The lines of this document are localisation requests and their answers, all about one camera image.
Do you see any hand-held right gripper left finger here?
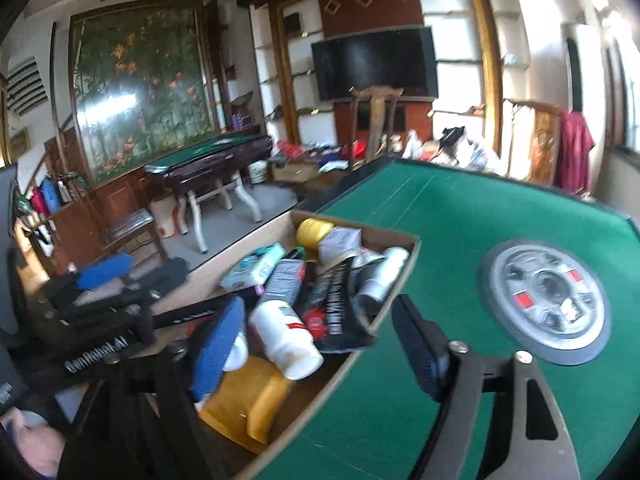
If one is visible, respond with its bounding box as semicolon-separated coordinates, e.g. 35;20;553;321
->
57;296;247;480

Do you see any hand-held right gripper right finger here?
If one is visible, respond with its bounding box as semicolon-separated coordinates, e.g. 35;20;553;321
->
391;294;581;480

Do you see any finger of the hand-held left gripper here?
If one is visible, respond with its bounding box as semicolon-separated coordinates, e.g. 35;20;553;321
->
42;252;136;311
127;257;190;306

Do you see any yellow snack packet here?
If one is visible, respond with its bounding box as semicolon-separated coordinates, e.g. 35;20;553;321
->
199;357;296;458

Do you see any white bottle red label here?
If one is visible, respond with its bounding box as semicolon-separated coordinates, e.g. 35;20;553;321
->
248;299;325;381

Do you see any silver white bottle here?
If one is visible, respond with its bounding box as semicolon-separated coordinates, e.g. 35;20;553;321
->
357;246;411;313

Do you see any teal packet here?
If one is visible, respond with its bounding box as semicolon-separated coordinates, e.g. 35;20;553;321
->
218;243;287;292

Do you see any black packet red print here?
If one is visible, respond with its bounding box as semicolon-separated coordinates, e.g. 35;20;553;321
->
299;255;376;353

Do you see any grey printed packet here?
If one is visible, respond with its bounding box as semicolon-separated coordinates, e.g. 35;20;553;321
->
262;258;307;306

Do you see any person's left hand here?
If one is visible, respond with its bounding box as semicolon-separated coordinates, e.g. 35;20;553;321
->
0;407;66;476

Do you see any dark wooden chair cushioned seat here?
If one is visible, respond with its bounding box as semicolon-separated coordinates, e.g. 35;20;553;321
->
60;170;168;271

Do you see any blue bag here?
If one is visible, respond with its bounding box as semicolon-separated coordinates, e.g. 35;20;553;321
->
40;177;60;211

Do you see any small white box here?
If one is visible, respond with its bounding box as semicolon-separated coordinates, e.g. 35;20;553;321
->
318;226;363;266

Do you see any green topped mahjong table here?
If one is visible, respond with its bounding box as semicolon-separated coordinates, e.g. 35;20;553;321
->
144;132;275;253

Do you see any round grey table panel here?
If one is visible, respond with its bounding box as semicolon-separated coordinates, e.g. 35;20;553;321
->
479;239;613;366

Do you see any cardboard box with clutter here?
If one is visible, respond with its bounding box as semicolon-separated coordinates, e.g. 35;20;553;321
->
272;157;321;183

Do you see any framed flower painting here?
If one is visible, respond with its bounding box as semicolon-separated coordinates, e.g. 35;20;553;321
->
69;0;223;186

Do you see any black and white cloth pile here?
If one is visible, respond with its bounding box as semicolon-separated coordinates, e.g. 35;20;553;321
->
435;127;501;168

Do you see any carved wooden chair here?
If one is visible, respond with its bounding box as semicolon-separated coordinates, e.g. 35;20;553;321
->
502;99;563;186

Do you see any red cloth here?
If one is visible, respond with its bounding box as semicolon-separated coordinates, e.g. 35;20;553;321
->
555;110;596;196

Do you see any black television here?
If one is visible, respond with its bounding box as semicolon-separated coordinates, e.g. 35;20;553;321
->
311;26;438;102

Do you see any white standing air conditioner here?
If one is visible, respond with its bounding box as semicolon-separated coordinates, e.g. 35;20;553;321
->
562;22;608;116

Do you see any white wall air vent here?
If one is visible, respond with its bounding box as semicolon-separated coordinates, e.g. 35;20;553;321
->
7;57;51;116

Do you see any gold framed wall shelf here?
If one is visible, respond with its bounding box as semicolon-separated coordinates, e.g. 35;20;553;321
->
250;0;503;151

